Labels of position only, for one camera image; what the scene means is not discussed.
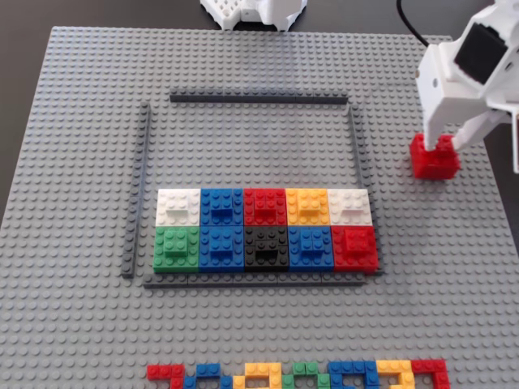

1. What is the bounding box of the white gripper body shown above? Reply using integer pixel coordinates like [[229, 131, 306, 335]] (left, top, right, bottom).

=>
[[415, 0, 519, 122]]

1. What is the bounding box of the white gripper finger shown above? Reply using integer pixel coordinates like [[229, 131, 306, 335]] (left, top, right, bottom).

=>
[[452, 110, 511, 152], [423, 108, 460, 152]]

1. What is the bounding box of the red brick cube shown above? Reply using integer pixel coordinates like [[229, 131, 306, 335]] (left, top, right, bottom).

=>
[[408, 133, 461, 180], [242, 187, 288, 227], [331, 224, 381, 273]]

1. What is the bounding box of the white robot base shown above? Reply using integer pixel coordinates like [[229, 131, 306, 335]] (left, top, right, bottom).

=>
[[200, 0, 307, 32]]

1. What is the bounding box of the white brick cube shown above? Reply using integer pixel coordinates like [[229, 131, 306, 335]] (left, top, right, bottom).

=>
[[156, 188, 203, 228], [327, 188, 374, 227]]

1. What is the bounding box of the yellow brick cube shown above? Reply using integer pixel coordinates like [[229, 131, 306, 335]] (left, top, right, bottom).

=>
[[285, 187, 330, 227]]

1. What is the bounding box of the blue brick cube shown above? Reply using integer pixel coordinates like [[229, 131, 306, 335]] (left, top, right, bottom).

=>
[[198, 225, 247, 273], [200, 187, 246, 227], [287, 225, 336, 273]]

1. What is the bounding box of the black brick cube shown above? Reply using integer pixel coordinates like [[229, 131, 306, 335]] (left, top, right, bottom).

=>
[[243, 225, 291, 273]]

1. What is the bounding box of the green brick cube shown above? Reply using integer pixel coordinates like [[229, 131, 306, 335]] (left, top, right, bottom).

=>
[[152, 225, 202, 273]]

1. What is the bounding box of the red brick letter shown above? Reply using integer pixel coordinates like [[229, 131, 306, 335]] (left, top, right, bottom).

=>
[[146, 363, 186, 389], [411, 359, 450, 389]]

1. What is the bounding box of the yellow brick letter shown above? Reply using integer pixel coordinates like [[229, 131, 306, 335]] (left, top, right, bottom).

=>
[[233, 362, 285, 389], [375, 359, 414, 389]]

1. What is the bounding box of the blue brick letter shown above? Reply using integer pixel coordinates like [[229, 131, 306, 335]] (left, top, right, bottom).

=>
[[182, 363, 234, 389], [327, 360, 380, 389]]

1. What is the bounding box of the grey studded baseplate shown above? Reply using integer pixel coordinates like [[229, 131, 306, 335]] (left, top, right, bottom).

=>
[[0, 26, 519, 389]]

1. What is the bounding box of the green brick letter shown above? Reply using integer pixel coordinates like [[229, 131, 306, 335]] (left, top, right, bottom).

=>
[[283, 361, 332, 389]]

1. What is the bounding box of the dark grey brick wall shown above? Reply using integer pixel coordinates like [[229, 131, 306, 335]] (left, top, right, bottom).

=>
[[121, 101, 152, 279], [347, 103, 384, 276], [169, 88, 350, 105], [142, 271, 366, 289]]

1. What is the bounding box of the black cable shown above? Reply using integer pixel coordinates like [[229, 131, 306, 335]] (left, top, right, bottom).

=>
[[396, 0, 431, 49]]

